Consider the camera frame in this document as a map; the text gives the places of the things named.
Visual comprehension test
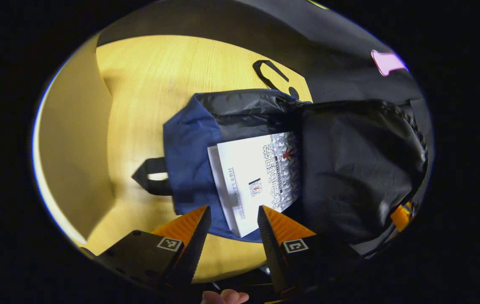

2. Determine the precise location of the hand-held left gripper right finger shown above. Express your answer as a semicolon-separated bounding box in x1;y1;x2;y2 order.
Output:
258;206;365;301

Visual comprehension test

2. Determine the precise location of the white grey patterned book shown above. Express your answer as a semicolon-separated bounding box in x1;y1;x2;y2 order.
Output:
207;132;302;238

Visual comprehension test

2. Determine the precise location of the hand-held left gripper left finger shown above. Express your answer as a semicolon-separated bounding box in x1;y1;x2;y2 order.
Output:
80;206;212;294

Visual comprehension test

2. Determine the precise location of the blue schoolbag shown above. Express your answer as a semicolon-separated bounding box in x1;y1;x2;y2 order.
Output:
132;89;429;259

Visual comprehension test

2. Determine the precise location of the black strap with round tag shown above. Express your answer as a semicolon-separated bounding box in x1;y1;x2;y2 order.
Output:
252;60;301;100

